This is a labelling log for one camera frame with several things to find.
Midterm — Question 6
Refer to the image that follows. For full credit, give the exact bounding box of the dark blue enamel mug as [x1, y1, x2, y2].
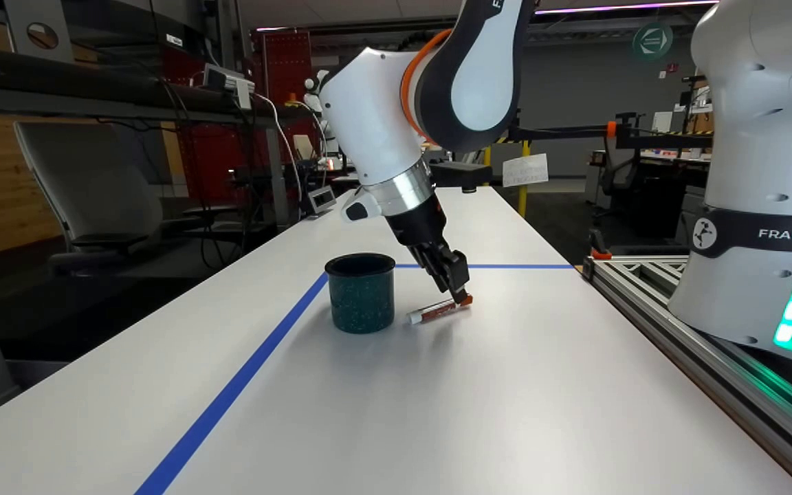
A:
[324, 254, 397, 333]

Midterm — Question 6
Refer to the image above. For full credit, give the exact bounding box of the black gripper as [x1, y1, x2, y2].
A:
[389, 199, 470, 303]

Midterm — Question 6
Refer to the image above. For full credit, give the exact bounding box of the grey office chair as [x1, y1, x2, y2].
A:
[15, 122, 184, 274]

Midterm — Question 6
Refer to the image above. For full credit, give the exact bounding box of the blue tape line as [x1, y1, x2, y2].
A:
[137, 263, 570, 495]

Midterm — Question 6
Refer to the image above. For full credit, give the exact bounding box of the aluminium mounting rail frame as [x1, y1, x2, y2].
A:
[580, 255, 792, 476]

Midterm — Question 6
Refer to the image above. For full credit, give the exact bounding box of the red marker pen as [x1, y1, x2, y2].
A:
[407, 295, 473, 325]

